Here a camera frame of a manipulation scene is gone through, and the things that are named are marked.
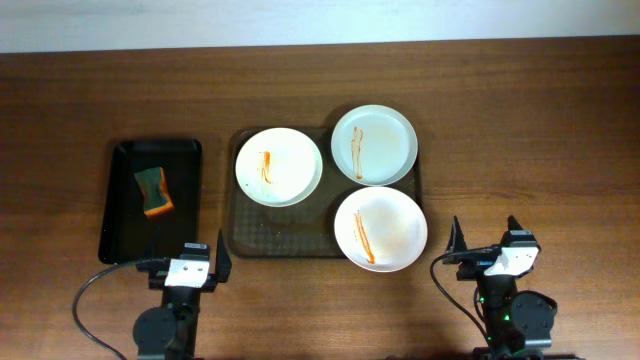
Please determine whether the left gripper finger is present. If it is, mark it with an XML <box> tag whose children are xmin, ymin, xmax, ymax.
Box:
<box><xmin>214</xmin><ymin>230</ymin><xmax>232</xmax><ymax>283</ymax></box>
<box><xmin>144</xmin><ymin>225</ymin><xmax>161</xmax><ymax>259</ymax></box>

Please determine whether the black rectangular tray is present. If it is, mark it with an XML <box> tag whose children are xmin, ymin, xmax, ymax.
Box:
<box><xmin>98</xmin><ymin>139</ymin><xmax>202</xmax><ymax>264</ymax></box>

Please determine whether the green and orange sponge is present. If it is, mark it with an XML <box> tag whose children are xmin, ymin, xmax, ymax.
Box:
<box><xmin>134</xmin><ymin>167</ymin><xmax>175</xmax><ymax>218</ymax></box>

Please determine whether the brown plastic serving tray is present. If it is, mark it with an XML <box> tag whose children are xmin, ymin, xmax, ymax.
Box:
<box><xmin>227</xmin><ymin>126</ymin><xmax>424</xmax><ymax>260</ymax></box>

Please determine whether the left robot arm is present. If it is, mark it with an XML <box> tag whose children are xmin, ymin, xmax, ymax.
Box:
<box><xmin>132</xmin><ymin>232</ymin><xmax>232</xmax><ymax>360</ymax></box>

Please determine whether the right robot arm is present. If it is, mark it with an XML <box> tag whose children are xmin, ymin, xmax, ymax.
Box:
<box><xmin>442</xmin><ymin>216</ymin><xmax>558</xmax><ymax>359</ymax></box>

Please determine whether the white plate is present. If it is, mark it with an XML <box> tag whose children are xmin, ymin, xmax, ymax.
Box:
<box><xmin>333</xmin><ymin>187</ymin><xmax>428</xmax><ymax>273</ymax></box>
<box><xmin>330</xmin><ymin>105</ymin><xmax>418</xmax><ymax>186</ymax></box>
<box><xmin>235</xmin><ymin>128</ymin><xmax>323</xmax><ymax>207</ymax></box>

